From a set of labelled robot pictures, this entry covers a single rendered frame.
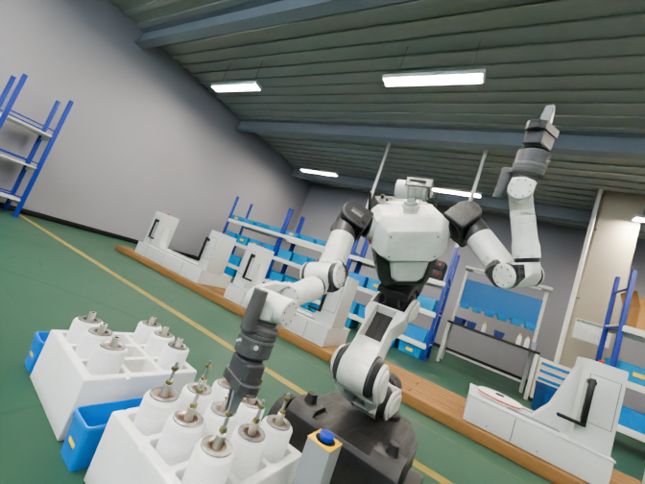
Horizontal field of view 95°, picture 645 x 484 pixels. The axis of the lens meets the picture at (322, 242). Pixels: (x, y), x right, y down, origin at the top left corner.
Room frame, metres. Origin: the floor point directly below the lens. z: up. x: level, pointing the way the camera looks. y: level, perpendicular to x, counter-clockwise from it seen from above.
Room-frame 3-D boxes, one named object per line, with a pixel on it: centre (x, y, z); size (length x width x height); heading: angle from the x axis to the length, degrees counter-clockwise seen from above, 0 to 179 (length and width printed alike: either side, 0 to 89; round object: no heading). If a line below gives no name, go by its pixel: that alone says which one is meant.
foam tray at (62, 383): (1.21, 0.57, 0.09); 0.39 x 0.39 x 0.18; 54
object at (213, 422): (0.91, 0.10, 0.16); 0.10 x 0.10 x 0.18
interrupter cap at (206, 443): (0.74, 0.07, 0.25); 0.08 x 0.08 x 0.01
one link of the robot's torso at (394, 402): (1.41, -0.47, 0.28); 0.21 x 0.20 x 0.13; 149
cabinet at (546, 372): (4.81, -4.19, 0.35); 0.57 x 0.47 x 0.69; 149
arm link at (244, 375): (0.74, 0.07, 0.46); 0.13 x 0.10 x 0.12; 39
